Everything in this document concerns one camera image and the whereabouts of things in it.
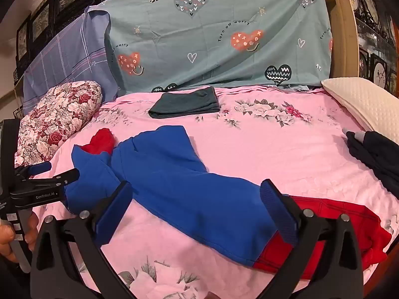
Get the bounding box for dark navy clothing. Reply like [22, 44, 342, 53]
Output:
[342, 128, 399, 198]

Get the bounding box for white textured pillow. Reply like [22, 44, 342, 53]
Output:
[321, 77, 399, 145]

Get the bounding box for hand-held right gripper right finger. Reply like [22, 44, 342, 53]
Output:
[260, 179, 364, 299]

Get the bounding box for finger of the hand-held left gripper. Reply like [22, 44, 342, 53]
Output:
[15, 161, 52, 178]
[22, 168, 80, 190]

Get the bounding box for purple plaid cloth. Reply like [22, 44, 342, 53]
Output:
[22, 5, 119, 116]

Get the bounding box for red floral pillow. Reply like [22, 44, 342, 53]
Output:
[14, 80, 103, 167]

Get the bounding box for wooden bed frame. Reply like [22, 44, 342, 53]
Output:
[312, 0, 360, 81]

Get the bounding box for folded dark green cloth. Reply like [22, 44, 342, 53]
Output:
[148, 86, 221, 119]

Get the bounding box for green heart print sheet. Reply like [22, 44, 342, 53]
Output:
[101, 0, 333, 94]

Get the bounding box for blue and red pants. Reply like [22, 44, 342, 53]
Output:
[64, 125, 392, 280]

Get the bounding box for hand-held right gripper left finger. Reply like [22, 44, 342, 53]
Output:
[29, 181, 138, 299]

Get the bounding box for pink floral bedsheet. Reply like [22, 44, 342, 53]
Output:
[14, 84, 399, 299]

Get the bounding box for person's left hand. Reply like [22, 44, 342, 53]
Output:
[0, 215, 39, 264]

